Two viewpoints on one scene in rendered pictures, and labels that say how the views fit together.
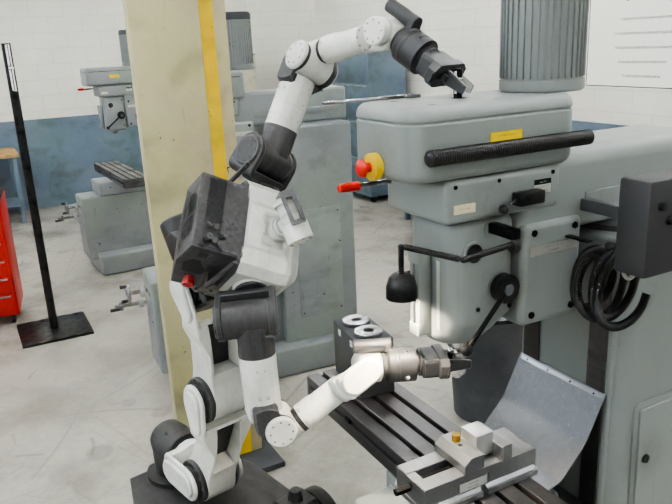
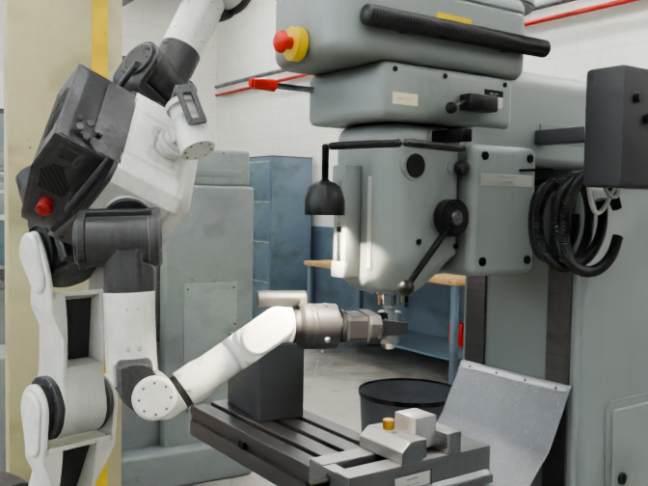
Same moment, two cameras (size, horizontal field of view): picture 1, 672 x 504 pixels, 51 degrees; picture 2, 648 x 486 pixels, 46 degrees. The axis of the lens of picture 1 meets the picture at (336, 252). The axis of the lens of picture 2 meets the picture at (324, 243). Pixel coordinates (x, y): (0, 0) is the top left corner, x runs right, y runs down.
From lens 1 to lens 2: 0.57 m
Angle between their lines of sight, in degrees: 16
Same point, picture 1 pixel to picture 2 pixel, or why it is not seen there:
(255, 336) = (129, 258)
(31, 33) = not seen: outside the picture
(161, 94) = (37, 97)
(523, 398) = (467, 413)
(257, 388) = (125, 333)
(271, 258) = (158, 175)
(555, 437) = (510, 449)
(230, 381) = (88, 381)
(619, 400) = (587, 393)
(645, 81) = not seen: hidden behind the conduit
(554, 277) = (508, 219)
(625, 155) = (580, 94)
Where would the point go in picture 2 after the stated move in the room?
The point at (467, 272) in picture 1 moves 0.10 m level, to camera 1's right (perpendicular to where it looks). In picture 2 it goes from (406, 188) to (459, 190)
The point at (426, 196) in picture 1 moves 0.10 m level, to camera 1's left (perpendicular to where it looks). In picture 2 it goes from (358, 88) to (303, 86)
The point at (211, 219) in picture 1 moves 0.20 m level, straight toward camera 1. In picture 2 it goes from (84, 114) to (84, 100)
